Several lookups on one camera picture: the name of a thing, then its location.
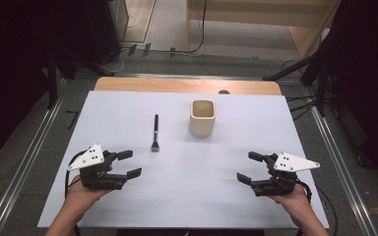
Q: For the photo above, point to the dark curtain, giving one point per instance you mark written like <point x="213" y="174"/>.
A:
<point x="367" y="82"/>
<point x="10" y="65"/>

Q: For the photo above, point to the person's right hand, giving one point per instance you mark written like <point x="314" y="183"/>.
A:
<point x="295" y="201"/>

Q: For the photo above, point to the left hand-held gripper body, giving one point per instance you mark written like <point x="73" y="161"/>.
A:
<point x="95" y="178"/>

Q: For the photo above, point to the person's left hand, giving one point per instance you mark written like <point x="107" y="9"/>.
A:
<point x="78" y="198"/>

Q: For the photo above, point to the light wooden cabinet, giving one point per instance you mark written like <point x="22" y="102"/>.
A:
<point x="259" y="23"/>

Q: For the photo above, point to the beige square cup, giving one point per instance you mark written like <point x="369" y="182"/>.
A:
<point x="202" y="126"/>

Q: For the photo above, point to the metal floor rail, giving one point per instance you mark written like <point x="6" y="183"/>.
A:
<point x="341" y="170"/>
<point x="29" y="164"/>

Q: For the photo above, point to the black makeup brush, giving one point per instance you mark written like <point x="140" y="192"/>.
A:
<point x="156" y="131"/>

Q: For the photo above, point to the black metal stand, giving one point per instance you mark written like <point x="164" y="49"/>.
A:
<point x="54" y="78"/>
<point x="318" y="75"/>

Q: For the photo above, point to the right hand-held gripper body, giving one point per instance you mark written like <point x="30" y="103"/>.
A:
<point x="280" y="183"/>

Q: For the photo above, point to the black equipment box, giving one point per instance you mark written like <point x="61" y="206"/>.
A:
<point x="106" y="26"/>

